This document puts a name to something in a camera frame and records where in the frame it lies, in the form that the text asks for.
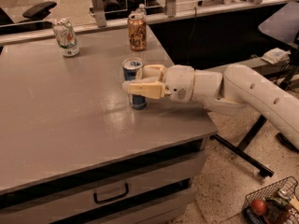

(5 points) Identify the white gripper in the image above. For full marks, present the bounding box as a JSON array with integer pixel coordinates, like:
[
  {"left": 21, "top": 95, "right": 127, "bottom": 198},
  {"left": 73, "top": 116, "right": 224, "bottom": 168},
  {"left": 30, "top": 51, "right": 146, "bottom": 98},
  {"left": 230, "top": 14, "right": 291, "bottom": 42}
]
[{"left": 122, "top": 64, "right": 194, "bottom": 103}]

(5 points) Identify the blue silver redbull can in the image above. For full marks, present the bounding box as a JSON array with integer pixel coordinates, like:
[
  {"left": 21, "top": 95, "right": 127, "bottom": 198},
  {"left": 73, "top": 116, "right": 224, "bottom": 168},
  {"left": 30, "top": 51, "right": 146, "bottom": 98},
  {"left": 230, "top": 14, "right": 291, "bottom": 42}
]
[{"left": 122, "top": 57, "right": 147, "bottom": 110}]

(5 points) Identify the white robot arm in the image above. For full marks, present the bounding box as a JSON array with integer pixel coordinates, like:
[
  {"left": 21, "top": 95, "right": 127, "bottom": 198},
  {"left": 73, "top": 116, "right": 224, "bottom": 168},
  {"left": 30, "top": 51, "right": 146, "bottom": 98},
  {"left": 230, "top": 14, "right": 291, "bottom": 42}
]
[{"left": 122, "top": 63, "right": 299, "bottom": 147}]

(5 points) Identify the orange gold soda can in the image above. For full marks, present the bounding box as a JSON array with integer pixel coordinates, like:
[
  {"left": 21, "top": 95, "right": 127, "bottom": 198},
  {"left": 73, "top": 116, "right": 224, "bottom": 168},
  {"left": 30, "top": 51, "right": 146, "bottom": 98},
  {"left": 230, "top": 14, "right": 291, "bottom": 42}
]
[{"left": 128, "top": 12, "right": 147, "bottom": 51}]

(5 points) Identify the white green soda can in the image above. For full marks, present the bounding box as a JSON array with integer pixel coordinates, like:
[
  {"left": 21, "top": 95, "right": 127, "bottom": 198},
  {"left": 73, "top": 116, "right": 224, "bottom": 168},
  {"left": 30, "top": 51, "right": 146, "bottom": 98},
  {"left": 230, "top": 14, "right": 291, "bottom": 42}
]
[{"left": 52, "top": 19, "right": 79, "bottom": 57}]

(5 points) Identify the clear plastic water bottle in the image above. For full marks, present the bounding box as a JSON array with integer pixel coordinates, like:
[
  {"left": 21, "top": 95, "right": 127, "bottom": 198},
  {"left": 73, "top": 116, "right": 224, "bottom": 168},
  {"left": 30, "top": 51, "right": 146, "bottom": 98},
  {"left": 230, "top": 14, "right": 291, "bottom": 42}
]
[{"left": 136, "top": 4, "right": 147, "bottom": 16}]

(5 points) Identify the grey cabinet drawer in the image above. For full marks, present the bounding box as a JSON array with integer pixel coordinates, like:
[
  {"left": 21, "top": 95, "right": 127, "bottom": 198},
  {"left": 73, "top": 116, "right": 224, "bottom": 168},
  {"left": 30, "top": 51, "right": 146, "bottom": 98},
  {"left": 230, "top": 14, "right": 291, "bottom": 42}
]
[{"left": 0, "top": 151, "right": 206, "bottom": 224}]

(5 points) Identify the white folded cloth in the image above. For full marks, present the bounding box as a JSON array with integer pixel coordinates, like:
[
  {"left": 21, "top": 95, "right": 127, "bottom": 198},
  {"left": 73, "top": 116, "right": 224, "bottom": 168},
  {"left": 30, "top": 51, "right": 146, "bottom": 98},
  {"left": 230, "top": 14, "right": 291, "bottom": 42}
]
[{"left": 262, "top": 48, "right": 291, "bottom": 64}]

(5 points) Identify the black office chair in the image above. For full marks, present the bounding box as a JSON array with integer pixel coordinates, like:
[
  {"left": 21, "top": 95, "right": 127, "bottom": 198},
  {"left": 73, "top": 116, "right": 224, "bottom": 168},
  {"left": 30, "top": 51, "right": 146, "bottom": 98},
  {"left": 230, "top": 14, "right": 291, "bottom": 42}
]
[{"left": 0, "top": 1, "right": 57, "bottom": 35}]

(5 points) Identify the black shoe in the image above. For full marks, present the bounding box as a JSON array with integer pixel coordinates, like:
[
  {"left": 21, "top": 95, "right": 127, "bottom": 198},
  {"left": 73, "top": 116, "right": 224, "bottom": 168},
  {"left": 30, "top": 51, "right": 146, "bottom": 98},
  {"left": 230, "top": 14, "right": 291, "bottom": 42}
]
[{"left": 276, "top": 133, "right": 299, "bottom": 152}]

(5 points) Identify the red round fruit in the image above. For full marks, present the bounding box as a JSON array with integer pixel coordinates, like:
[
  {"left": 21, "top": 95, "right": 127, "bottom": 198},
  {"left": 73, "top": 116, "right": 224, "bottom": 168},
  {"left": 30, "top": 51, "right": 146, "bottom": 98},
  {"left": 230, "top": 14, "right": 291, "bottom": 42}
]
[{"left": 250, "top": 199, "right": 267, "bottom": 216}]

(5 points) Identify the black hanging cable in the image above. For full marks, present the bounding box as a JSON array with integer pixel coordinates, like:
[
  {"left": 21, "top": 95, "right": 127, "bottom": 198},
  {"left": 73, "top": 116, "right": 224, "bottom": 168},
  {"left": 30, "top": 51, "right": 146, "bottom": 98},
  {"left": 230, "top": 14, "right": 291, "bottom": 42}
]
[{"left": 185, "top": 7, "right": 198, "bottom": 67}]

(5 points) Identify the metal glass partition post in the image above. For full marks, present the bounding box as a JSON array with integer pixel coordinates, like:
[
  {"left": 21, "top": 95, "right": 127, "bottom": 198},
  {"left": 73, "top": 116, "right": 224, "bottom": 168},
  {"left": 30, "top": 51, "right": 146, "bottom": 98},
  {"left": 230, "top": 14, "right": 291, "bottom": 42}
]
[{"left": 92, "top": 0, "right": 107, "bottom": 27}]

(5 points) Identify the black table leg frame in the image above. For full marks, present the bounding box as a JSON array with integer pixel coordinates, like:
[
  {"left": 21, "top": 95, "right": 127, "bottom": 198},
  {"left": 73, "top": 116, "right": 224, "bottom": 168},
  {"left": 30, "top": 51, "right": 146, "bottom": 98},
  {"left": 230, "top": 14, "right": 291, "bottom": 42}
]
[{"left": 210, "top": 65, "right": 298, "bottom": 178}]

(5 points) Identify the black drawer handle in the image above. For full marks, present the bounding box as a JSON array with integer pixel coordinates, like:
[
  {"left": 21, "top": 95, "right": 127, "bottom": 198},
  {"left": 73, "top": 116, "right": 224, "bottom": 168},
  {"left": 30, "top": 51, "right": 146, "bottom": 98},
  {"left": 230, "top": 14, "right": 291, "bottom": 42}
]
[{"left": 93, "top": 183, "right": 129, "bottom": 204}]

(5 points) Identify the black wire basket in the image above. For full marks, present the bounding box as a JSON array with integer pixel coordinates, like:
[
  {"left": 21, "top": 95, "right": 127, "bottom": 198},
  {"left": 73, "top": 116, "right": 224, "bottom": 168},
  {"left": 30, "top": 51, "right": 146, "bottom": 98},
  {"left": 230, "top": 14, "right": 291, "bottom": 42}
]
[{"left": 242, "top": 176, "right": 299, "bottom": 224}]

